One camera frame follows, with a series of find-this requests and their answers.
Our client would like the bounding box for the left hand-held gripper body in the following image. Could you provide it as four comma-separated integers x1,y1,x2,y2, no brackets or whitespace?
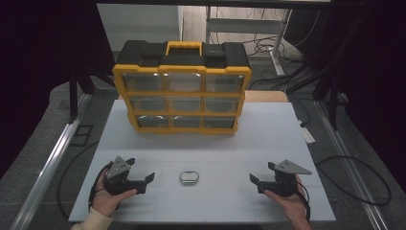
103,155,139,196

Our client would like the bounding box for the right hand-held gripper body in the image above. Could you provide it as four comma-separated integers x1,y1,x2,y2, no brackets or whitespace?
259,158,313,198

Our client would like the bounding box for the small silver metal tin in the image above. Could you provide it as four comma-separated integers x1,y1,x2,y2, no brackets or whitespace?
178,171,200,186

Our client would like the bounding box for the clear plastic drawer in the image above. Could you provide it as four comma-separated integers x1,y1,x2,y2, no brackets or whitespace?
136,114,170,128

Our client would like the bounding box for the yellow black drawer organizer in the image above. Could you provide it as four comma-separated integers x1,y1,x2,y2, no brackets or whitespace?
111,39,253,135

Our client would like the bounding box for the person's left hand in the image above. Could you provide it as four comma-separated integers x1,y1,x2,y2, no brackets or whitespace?
91,169,138,219

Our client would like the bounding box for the person's right hand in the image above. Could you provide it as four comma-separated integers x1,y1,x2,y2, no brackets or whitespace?
263,173,309,225

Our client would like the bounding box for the white table mat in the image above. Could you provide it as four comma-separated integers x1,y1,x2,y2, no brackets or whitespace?
68,99,337,223

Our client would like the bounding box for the white power strip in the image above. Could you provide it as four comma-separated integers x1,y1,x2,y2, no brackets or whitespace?
298,119,316,144

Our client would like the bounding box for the black metal stand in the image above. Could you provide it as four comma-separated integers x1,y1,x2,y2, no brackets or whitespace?
312,73,349,130
68,76,97,124

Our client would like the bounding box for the left hand-held gripper black cable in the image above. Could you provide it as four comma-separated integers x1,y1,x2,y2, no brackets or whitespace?
87,161,113,212

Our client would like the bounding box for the hand-held gripper black cable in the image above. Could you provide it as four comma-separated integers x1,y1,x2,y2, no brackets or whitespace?
295,181,312,223
87,161,113,212

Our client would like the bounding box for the right hand-held gripper black cable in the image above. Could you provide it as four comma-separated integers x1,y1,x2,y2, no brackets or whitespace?
295,181,312,223

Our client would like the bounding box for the aluminium floor rail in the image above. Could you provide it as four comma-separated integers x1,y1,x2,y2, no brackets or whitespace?
314,100,389,230
9,92,94,230

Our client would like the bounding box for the looped black floor cable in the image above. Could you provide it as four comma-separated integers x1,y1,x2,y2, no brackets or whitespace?
315,155,393,206

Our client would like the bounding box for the tangle of black cables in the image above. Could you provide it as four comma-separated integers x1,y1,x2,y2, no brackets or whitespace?
247,32,307,90

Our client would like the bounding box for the white metal desk frame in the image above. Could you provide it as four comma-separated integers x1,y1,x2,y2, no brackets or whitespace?
205,6,293,77

